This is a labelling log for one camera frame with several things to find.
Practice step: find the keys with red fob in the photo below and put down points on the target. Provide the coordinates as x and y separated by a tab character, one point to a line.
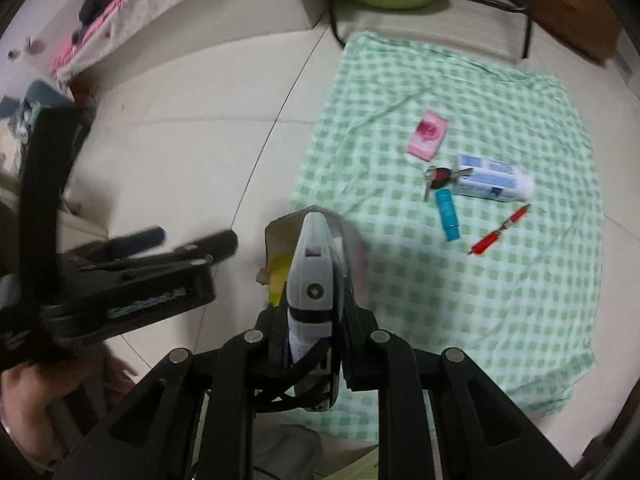
440	176

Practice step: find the yellow item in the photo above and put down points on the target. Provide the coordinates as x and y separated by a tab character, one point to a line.
280	275

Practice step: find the pale green sheet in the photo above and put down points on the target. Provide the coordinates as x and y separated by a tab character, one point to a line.
357	467

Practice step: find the pink tissue packet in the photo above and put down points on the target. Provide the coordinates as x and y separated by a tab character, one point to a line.
427	135

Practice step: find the dark clothing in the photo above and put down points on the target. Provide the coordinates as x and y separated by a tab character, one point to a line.
100	5

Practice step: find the white blue bottle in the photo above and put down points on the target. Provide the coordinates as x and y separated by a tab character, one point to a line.
487	180

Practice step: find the green checkered cloth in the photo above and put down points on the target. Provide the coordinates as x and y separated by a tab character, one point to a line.
450	300

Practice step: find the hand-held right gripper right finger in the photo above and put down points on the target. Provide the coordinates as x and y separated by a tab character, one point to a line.
357	350

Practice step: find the teal plastic tube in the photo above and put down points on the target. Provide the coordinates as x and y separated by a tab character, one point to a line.
446	215

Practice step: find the person's left hand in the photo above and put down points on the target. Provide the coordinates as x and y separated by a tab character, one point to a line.
30	400

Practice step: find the red pen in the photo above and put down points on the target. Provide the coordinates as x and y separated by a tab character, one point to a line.
492	235

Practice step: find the black metal frame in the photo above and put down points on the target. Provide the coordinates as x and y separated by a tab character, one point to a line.
334	15

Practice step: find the blue patterned bag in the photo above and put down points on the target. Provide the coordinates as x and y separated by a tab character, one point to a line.
20	110

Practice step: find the grey white electric device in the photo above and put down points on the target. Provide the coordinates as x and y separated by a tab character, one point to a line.
312	270

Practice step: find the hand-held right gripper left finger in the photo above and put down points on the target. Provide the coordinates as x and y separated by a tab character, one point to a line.
272	345

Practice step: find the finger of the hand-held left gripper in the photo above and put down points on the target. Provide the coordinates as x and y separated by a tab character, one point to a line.
210	245
142	237

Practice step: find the brown wooden cabinet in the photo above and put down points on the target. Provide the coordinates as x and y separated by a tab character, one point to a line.
565	5

